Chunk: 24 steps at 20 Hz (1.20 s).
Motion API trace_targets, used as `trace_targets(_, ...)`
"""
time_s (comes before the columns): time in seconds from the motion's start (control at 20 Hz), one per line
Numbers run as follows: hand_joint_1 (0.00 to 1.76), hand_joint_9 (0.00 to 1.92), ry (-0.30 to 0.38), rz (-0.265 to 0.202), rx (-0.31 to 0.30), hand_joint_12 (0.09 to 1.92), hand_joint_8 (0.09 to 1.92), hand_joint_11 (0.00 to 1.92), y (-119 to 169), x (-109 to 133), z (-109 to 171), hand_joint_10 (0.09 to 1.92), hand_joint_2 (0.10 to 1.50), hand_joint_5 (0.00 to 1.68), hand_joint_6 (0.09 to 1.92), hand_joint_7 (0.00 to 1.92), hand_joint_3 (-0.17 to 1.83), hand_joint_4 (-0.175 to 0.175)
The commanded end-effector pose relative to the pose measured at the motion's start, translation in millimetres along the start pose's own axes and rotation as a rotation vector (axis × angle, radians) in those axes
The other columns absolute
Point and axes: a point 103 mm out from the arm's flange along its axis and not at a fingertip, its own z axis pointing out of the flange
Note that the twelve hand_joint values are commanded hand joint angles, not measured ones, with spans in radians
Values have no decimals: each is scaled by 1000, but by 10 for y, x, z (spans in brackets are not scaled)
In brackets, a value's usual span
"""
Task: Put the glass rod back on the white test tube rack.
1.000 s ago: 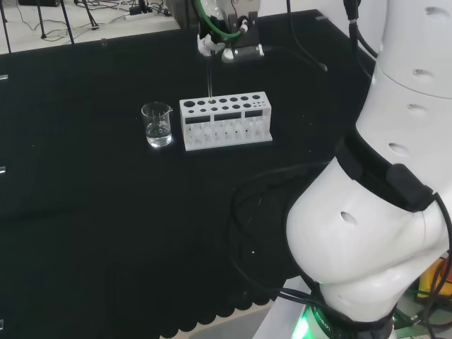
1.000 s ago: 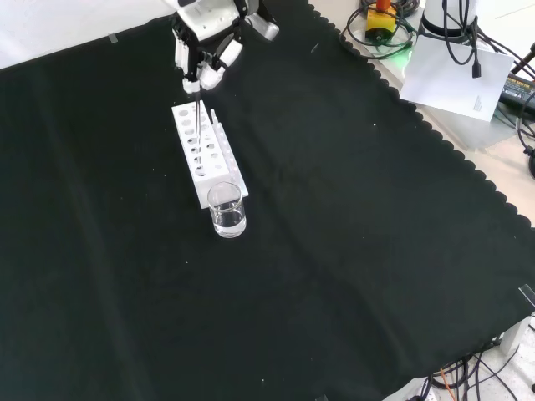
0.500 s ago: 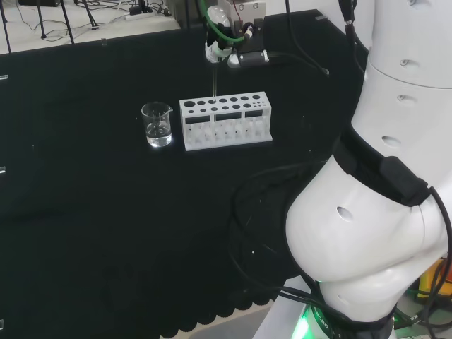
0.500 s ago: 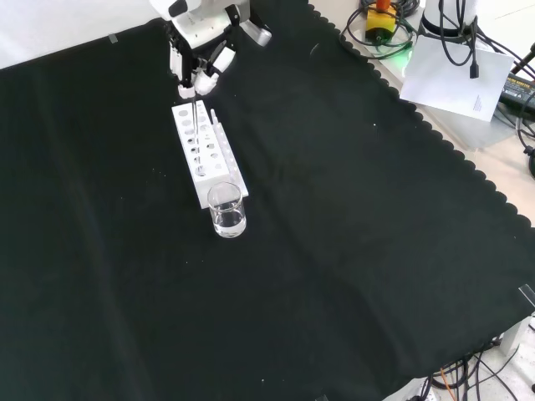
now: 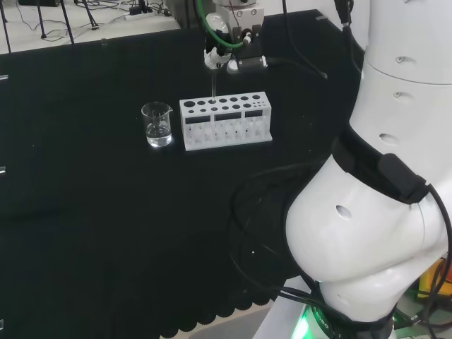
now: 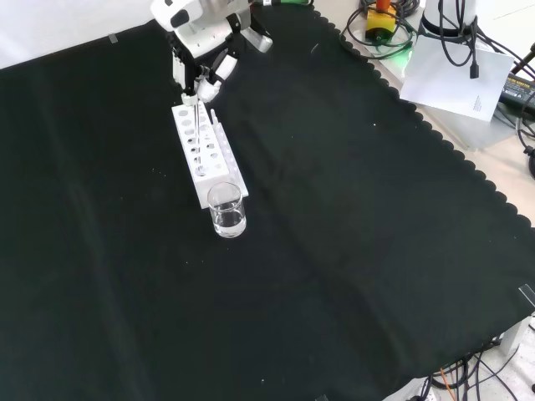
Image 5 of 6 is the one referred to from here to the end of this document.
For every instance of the black tripod leg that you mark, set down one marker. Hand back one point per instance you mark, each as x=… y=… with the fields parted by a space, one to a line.
x=41 y=19
x=5 y=28
x=67 y=24
x=90 y=16

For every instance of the black box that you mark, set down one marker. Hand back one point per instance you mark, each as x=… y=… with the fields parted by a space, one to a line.
x=39 y=2

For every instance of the clear glass beaker with water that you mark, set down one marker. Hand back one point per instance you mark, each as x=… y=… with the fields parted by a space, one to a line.
x=157 y=136

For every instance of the black power adapter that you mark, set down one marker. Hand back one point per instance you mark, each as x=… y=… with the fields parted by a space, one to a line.
x=134 y=10

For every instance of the yellow stop button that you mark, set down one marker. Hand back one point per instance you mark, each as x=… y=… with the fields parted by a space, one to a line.
x=431 y=279

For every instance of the black bench cloth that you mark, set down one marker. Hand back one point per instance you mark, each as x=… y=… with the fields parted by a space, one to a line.
x=88 y=194

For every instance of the clear glass rod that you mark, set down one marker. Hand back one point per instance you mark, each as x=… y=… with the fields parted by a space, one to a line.
x=214 y=84

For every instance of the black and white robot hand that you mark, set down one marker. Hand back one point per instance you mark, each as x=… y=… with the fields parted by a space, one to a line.
x=250 y=46

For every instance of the white test tube rack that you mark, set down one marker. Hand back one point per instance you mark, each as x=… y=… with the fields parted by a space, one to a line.
x=226 y=132

